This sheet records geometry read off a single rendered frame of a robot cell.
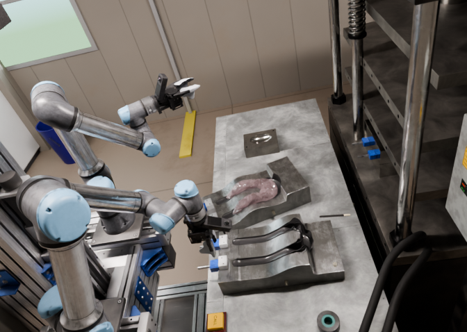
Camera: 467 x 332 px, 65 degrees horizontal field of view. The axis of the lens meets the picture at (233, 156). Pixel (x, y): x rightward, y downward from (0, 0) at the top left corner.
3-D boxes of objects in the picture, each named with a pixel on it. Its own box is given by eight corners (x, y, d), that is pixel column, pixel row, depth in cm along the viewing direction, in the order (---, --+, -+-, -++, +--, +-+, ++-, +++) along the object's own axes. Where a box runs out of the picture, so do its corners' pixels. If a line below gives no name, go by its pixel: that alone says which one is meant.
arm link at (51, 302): (79, 293, 127) (60, 271, 119) (100, 314, 119) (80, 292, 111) (49, 322, 121) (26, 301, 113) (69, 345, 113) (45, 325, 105)
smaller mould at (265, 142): (246, 158, 217) (244, 149, 213) (245, 143, 229) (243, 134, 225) (279, 152, 215) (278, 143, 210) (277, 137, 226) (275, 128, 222)
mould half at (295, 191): (216, 239, 175) (210, 225, 169) (203, 204, 196) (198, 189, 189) (311, 201, 180) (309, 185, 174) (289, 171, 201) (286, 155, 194)
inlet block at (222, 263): (199, 276, 154) (195, 269, 151) (200, 266, 158) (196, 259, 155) (229, 272, 152) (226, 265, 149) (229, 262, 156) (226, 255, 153)
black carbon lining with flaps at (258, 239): (233, 271, 152) (228, 257, 146) (233, 239, 164) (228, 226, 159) (317, 259, 147) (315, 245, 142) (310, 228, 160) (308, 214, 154)
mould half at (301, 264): (222, 294, 152) (215, 276, 144) (224, 244, 173) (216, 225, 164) (345, 278, 146) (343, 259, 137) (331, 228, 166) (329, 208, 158)
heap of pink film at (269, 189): (234, 217, 176) (231, 207, 171) (224, 194, 189) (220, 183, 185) (283, 198, 178) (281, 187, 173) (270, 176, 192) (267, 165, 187)
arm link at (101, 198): (-4, 203, 97) (139, 213, 137) (12, 218, 91) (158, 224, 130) (10, 162, 97) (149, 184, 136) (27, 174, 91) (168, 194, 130)
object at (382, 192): (392, 266, 153) (392, 258, 150) (327, 105, 254) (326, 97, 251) (615, 237, 142) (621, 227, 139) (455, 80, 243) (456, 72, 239)
